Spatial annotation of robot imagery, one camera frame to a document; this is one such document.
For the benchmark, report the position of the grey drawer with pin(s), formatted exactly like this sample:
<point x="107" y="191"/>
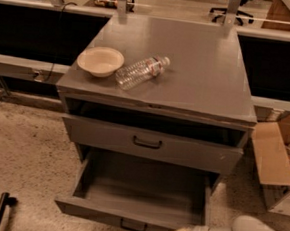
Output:
<point x="138" y="194"/>
<point x="163" y="147"/>

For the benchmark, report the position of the grey drawer cabinet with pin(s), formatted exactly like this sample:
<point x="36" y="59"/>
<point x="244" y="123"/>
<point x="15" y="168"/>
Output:
<point x="203" y="95"/>

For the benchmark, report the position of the open cardboard box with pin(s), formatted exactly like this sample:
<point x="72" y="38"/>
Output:
<point x="269" y="140"/>

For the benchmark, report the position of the clear plastic water bottle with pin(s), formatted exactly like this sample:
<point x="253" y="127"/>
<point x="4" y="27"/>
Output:
<point x="137" y="73"/>

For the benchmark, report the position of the black metal stand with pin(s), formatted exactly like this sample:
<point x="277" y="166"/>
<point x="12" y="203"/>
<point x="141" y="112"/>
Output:
<point x="6" y="200"/>

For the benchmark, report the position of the cream plastic bowl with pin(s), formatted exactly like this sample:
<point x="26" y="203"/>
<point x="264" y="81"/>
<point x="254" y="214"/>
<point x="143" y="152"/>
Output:
<point x="100" y="61"/>

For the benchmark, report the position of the black office chair base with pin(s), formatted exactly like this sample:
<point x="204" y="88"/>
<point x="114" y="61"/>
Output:
<point x="232" y="11"/>

